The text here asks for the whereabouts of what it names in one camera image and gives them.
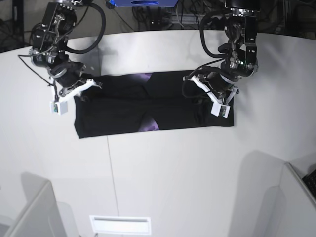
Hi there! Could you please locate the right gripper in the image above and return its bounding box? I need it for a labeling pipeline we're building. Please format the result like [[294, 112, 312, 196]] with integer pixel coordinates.
[[48, 61, 101, 102]]

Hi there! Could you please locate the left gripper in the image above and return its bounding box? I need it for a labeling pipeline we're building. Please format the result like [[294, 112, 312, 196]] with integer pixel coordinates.
[[190, 68, 238, 105]]

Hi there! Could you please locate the black T-shirt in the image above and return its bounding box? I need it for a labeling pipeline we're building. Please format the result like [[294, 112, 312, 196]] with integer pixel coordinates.
[[74, 71, 235, 139]]

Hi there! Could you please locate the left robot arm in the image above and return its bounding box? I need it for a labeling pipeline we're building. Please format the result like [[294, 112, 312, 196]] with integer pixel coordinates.
[[184, 0, 260, 105]]

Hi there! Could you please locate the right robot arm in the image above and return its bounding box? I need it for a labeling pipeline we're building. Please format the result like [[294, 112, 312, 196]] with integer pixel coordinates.
[[26, 0, 106, 102]]

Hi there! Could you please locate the blue box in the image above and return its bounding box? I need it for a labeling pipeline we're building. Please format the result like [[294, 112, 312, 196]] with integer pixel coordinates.
[[110, 0, 178, 7]]

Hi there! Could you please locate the white partition left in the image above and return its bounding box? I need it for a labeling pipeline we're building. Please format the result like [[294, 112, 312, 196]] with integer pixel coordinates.
[[0, 172, 80, 237]]

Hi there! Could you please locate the white partition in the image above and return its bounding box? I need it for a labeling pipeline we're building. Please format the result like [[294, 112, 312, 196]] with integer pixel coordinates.
[[0, 172, 80, 237], [253, 163, 316, 237]]

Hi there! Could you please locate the black keyboard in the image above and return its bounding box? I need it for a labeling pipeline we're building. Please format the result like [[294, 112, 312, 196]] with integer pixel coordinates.
[[303, 170, 316, 198]]

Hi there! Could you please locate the white partition right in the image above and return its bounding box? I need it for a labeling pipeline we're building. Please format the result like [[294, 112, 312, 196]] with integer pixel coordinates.
[[253, 163, 316, 237]]

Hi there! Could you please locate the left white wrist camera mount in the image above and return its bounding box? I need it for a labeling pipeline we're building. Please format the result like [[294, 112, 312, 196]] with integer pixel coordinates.
[[182, 76, 239, 119]]

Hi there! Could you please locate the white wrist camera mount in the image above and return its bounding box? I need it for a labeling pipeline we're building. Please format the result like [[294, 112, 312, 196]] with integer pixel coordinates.
[[182, 76, 239, 119], [50, 77, 102, 116]]

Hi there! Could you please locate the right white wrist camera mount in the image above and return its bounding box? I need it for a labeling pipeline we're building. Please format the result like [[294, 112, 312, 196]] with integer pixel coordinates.
[[50, 77, 102, 116]]

